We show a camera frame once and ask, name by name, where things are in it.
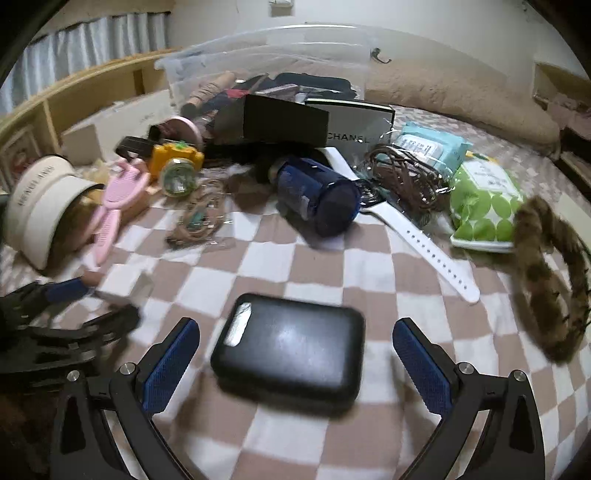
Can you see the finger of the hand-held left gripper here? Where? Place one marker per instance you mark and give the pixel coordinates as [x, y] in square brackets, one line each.
[69, 288]
[106, 325]

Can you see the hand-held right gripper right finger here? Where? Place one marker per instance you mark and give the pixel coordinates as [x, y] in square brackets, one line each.
[422, 364]

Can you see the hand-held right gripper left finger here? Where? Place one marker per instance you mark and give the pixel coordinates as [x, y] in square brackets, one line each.
[171, 364]

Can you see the black power bank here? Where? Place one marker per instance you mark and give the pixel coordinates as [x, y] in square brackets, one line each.
[286, 350]

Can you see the brown furry headband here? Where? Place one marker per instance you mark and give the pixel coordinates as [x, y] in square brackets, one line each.
[535, 277]

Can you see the clear plastic storage container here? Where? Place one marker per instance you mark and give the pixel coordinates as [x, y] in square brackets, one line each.
[286, 46]

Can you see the brown hair piece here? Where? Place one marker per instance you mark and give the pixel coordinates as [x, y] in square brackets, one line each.
[76, 226]

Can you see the white smartwatch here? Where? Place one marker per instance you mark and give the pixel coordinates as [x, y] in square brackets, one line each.
[434, 258]

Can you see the pink comb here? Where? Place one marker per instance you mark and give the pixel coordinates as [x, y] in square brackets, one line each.
[122, 189]

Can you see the beige hair claw clip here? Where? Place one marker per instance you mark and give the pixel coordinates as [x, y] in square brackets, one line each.
[101, 175]

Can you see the checkered bed sheet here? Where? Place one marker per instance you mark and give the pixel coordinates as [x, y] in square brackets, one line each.
[286, 267]

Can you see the dark brown belt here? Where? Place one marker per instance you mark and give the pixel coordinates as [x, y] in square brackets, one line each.
[131, 144]

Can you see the green wet wipes pack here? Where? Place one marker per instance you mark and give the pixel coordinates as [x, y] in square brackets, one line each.
[480, 203]

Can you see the white cardboard box with clutter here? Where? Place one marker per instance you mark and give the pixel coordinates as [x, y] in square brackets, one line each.
[115, 120]

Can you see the pink round case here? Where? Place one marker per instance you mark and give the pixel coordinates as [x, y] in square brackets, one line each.
[180, 127]

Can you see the wooden bedside shelf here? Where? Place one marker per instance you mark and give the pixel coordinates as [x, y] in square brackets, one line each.
[83, 87]

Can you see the dark blue supplement bottle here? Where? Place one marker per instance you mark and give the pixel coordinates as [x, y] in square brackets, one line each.
[314, 194]

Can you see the blue wet wipes pack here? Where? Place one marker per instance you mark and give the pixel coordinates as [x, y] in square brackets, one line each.
[434, 147]

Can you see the black and white box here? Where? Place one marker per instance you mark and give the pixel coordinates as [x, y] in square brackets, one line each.
[360, 124]

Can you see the grey curtain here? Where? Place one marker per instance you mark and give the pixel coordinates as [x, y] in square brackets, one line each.
[92, 37]

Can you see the plain black box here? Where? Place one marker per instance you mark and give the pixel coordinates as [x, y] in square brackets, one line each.
[281, 120]

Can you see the beige quilt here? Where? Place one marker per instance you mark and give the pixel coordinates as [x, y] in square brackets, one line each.
[461, 92]

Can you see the wooden closet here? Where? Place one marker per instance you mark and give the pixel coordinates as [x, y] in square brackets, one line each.
[554, 74]

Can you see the red doll in frame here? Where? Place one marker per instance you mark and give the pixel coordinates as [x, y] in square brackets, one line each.
[18, 161]

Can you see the yellow toy camera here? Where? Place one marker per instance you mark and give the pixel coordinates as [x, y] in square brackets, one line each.
[161, 161]

